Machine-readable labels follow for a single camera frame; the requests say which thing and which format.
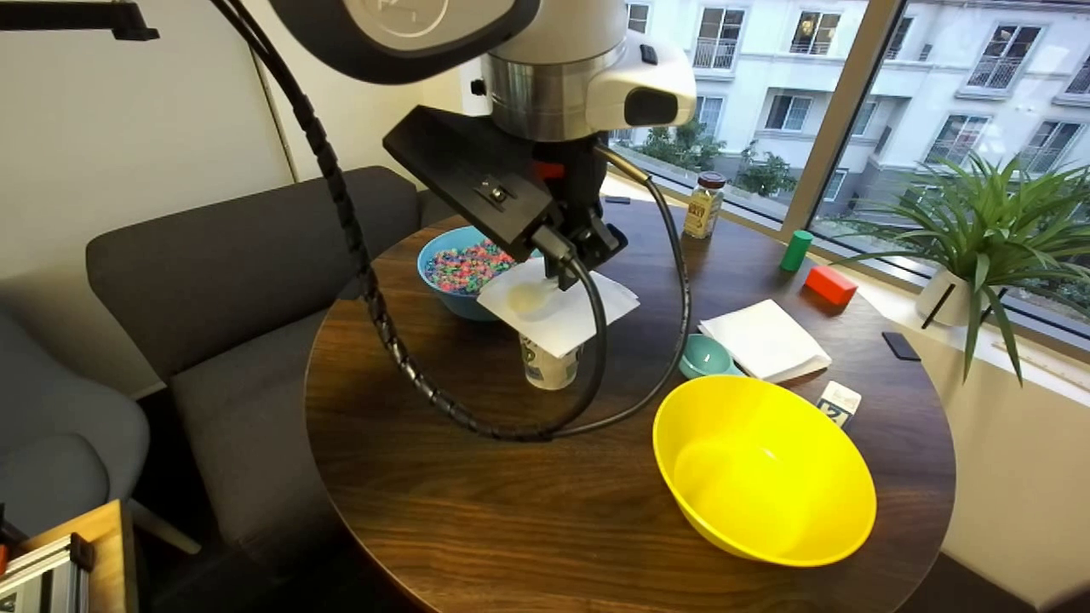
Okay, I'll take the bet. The green potted plant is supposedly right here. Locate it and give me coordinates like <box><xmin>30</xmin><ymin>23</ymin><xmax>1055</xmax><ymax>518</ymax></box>
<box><xmin>873</xmin><ymin>149</ymin><xmax>1090</xmax><ymax>385</ymax></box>

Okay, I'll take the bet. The thin black camera cable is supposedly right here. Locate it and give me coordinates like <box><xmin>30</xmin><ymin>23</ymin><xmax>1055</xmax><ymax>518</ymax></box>
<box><xmin>566</xmin><ymin>149</ymin><xmax>693</xmax><ymax>440</ymax></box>

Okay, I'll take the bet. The black table edge pad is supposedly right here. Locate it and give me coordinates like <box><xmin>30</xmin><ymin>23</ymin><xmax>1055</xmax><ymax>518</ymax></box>
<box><xmin>878</xmin><ymin>329</ymin><xmax>924</xmax><ymax>365</ymax></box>

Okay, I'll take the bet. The yellow plastic bowl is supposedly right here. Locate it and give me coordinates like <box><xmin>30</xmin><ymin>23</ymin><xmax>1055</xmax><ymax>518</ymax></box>
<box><xmin>651</xmin><ymin>376</ymin><xmax>878</xmax><ymax>573</ymax></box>

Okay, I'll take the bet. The folded white napkin stack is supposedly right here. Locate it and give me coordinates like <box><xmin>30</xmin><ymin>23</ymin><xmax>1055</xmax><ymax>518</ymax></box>
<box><xmin>693</xmin><ymin>297</ymin><xmax>833</xmax><ymax>387</ymax></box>

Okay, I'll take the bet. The blue bowl with colourful candies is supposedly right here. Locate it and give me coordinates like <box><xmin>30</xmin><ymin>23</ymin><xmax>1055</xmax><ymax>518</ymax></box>
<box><xmin>411</xmin><ymin>220</ymin><xmax>522</xmax><ymax>322</ymax></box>

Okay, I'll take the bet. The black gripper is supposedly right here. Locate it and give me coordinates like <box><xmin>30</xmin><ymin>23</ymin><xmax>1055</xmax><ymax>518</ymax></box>
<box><xmin>529</xmin><ymin>144</ymin><xmax>631</xmax><ymax>293</ymax></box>

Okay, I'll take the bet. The grey chair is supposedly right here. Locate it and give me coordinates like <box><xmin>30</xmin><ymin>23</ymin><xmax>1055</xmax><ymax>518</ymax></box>
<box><xmin>0</xmin><ymin>303</ymin><xmax>152</xmax><ymax>539</ymax></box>

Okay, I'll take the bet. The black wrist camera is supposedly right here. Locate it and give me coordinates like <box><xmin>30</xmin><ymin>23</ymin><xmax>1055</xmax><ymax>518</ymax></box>
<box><xmin>381</xmin><ymin>103</ymin><xmax>572</xmax><ymax>265</ymax></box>

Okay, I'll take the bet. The red block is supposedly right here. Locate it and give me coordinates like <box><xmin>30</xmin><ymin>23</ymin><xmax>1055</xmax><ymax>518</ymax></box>
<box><xmin>801</xmin><ymin>262</ymin><xmax>860</xmax><ymax>317</ymax></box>

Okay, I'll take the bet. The small teal dish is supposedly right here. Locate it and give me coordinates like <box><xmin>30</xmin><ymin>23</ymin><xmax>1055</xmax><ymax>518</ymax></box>
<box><xmin>678</xmin><ymin>332</ymin><xmax>734</xmax><ymax>381</ymax></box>

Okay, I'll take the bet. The green cylinder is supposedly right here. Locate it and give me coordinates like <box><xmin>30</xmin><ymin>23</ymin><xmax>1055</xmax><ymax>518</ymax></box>
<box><xmin>777</xmin><ymin>227</ymin><xmax>817</xmax><ymax>277</ymax></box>

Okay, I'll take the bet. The dark grey sofa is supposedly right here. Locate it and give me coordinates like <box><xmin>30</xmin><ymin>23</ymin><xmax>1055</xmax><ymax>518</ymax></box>
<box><xmin>82</xmin><ymin>164</ymin><xmax>429</xmax><ymax>548</ymax></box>

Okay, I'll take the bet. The jar with yellow label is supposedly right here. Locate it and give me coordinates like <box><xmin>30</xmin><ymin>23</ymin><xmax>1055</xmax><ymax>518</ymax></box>
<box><xmin>682</xmin><ymin>169</ymin><xmax>730</xmax><ymax>245</ymax></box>

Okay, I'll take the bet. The patterned paper cup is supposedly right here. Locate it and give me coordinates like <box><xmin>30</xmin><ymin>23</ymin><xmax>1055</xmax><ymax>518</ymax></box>
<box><xmin>516</xmin><ymin>332</ymin><xmax>579</xmax><ymax>396</ymax></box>

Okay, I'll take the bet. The window frame post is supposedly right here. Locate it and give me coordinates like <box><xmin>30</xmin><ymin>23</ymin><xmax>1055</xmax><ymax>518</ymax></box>
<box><xmin>781</xmin><ymin>0</ymin><xmax>911</xmax><ymax>234</ymax></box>

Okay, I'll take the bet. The black bracket bar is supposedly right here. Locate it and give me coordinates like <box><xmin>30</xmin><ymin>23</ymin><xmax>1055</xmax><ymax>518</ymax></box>
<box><xmin>0</xmin><ymin>0</ymin><xmax>164</xmax><ymax>44</ymax></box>

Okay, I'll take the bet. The small white carton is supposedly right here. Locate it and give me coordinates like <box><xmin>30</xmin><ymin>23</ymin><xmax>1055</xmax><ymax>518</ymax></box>
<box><xmin>814</xmin><ymin>379</ymin><xmax>864</xmax><ymax>428</ymax></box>

